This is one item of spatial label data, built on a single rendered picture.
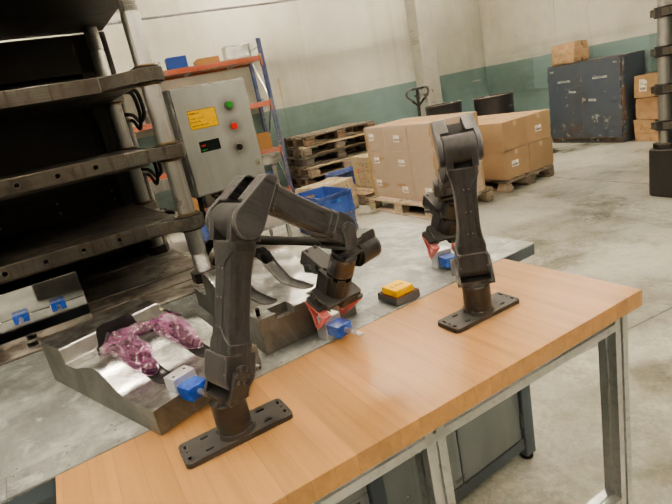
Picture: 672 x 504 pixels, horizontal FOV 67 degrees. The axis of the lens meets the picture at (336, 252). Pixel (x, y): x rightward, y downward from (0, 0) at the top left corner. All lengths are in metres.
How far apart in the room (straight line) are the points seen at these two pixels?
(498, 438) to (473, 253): 0.87
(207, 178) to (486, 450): 1.37
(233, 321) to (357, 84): 8.06
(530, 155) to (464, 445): 4.60
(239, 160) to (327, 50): 6.70
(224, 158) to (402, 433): 1.39
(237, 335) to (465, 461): 1.08
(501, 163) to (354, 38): 4.06
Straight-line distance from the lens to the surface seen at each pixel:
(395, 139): 5.42
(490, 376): 1.00
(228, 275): 0.87
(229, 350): 0.89
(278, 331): 1.20
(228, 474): 0.90
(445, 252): 1.51
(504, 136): 5.67
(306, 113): 8.41
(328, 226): 1.00
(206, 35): 8.12
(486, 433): 1.82
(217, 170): 2.01
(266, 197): 0.88
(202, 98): 2.01
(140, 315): 1.42
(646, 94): 7.77
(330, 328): 1.18
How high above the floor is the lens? 1.33
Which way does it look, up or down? 17 degrees down
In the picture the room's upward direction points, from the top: 12 degrees counter-clockwise
